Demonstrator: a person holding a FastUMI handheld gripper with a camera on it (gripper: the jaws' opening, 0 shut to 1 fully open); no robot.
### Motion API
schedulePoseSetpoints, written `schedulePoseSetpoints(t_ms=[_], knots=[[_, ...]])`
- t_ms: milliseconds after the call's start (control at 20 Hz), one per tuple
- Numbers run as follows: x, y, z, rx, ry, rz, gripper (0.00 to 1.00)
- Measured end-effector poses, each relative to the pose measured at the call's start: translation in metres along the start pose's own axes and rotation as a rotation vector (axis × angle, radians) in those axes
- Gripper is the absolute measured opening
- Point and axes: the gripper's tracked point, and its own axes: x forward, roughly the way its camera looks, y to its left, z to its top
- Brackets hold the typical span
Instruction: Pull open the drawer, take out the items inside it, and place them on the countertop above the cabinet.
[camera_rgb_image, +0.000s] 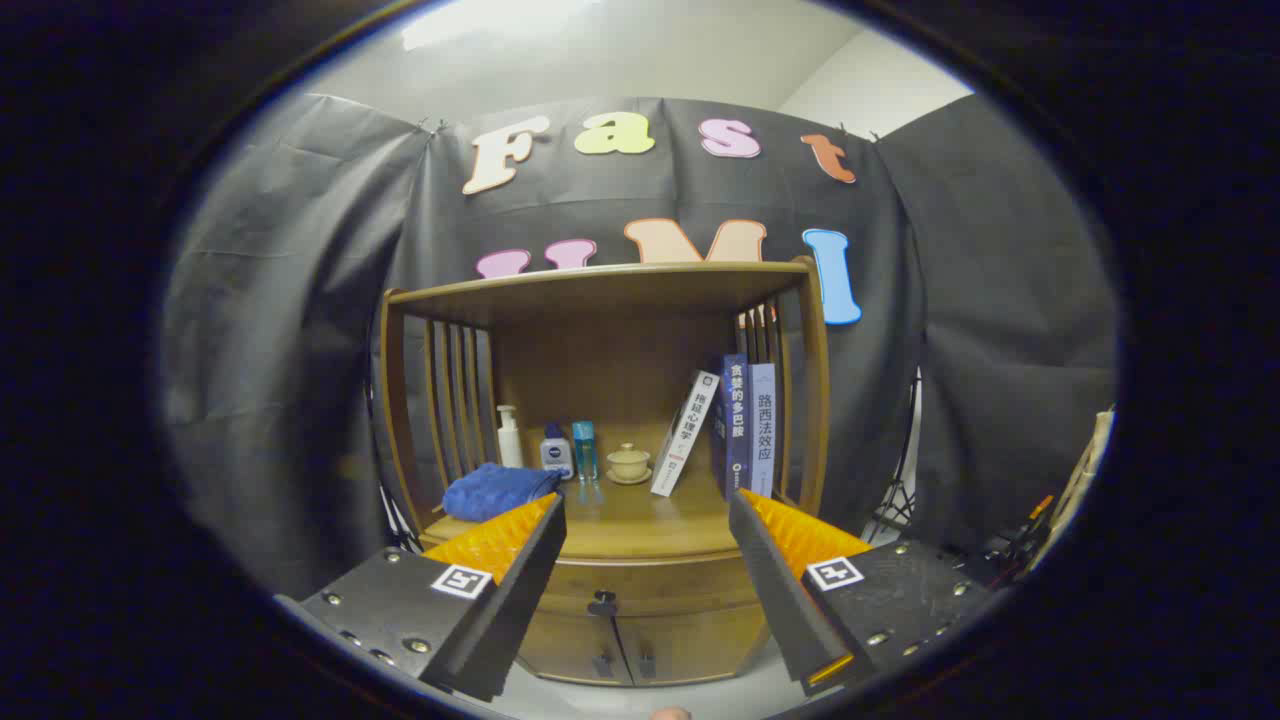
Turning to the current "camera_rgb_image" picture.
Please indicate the wooden drawer with black knob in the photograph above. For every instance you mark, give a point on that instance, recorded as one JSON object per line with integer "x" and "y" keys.
{"x": 660, "y": 585}

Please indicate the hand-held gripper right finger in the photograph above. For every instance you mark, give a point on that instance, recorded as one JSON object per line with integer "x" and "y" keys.
{"x": 780, "y": 600}

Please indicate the white lotion bottle blue cap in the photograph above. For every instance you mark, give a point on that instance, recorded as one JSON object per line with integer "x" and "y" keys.
{"x": 556, "y": 455}

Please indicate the clear blue bottle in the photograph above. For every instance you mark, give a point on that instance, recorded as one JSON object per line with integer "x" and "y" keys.
{"x": 585, "y": 450}

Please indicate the white book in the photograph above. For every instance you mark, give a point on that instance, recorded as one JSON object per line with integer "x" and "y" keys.
{"x": 685, "y": 435}

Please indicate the beige lidded teacup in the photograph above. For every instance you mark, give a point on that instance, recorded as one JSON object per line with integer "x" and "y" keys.
{"x": 629, "y": 463}

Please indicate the wooden countertop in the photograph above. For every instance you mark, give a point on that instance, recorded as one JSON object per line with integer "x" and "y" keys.
{"x": 640, "y": 520}

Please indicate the light blue book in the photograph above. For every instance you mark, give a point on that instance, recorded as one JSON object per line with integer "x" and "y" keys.
{"x": 763, "y": 430}

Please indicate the blue rolled towel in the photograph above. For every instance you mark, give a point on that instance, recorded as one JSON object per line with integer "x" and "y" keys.
{"x": 495, "y": 492}

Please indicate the dark blue book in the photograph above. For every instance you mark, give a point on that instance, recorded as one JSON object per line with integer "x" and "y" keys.
{"x": 735, "y": 430}

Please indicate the black tripod stand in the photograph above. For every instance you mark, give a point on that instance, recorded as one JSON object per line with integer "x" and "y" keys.
{"x": 897, "y": 505}

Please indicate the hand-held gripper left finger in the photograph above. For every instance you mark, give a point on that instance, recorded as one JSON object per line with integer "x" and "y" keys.
{"x": 510, "y": 610}

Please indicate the black backdrop cloth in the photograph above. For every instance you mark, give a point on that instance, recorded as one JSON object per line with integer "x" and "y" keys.
{"x": 300, "y": 350}

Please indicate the wooden cabinet door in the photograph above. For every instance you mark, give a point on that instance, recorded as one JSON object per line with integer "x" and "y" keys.
{"x": 570, "y": 645}
{"x": 700, "y": 640}

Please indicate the white pump bottle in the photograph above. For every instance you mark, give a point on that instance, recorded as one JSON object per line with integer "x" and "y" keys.
{"x": 510, "y": 445}

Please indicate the wooden cabinet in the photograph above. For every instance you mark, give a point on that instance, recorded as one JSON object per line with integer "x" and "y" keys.
{"x": 600, "y": 360}

